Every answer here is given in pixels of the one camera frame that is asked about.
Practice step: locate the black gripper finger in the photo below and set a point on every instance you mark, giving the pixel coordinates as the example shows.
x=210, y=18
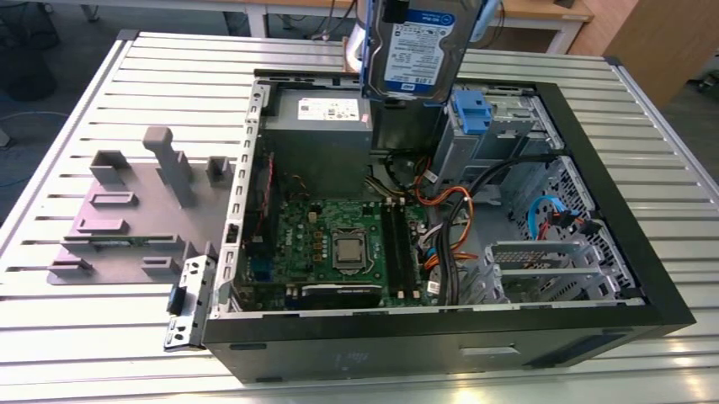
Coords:
x=394, y=10

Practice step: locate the hard disk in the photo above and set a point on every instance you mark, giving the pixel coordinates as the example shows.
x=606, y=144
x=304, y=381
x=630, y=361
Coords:
x=418, y=54

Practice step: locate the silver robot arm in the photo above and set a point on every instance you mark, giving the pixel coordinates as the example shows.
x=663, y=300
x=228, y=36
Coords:
x=354, y=48

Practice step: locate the metal disk bay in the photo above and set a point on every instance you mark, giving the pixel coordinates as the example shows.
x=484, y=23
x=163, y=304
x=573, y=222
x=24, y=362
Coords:
x=539, y=247

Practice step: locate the blue plastic drive latch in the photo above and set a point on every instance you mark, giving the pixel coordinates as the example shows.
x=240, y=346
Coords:
x=471, y=113

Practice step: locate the grey metal drive cage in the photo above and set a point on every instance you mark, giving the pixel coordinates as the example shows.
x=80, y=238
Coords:
x=466, y=147

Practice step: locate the grey power supply unit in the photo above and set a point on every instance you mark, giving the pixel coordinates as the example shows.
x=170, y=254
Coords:
x=315, y=155

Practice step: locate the brown wooden cabinet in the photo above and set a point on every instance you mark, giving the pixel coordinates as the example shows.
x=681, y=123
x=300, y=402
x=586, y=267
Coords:
x=663, y=50

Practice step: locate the green motherboard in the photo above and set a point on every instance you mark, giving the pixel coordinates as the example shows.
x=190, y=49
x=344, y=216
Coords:
x=298, y=219

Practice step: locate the CPU socket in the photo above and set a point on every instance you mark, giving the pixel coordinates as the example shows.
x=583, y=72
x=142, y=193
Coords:
x=348, y=231

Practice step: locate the black RAM slot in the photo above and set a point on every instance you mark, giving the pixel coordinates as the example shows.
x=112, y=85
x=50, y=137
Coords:
x=408, y=248
x=394, y=248

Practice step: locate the silver CPU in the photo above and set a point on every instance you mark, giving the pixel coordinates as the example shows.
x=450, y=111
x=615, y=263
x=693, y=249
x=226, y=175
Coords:
x=350, y=251

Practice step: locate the grey parts rack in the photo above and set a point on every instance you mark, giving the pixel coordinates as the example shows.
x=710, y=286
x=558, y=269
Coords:
x=146, y=219

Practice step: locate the black graphics card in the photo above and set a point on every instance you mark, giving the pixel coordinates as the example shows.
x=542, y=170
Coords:
x=336, y=296

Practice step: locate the green RAM stick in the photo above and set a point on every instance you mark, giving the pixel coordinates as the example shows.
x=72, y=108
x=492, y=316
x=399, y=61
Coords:
x=120, y=242

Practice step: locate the black PC case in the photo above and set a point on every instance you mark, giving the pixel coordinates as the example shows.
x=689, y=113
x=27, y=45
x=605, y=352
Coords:
x=394, y=349

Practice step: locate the wooden desk with white frame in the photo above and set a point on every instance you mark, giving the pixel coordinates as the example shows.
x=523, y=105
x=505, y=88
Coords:
x=562, y=17

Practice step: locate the metal expansion slot bracket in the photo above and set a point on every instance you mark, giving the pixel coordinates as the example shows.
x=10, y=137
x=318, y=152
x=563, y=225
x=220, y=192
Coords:
x=194, y=286

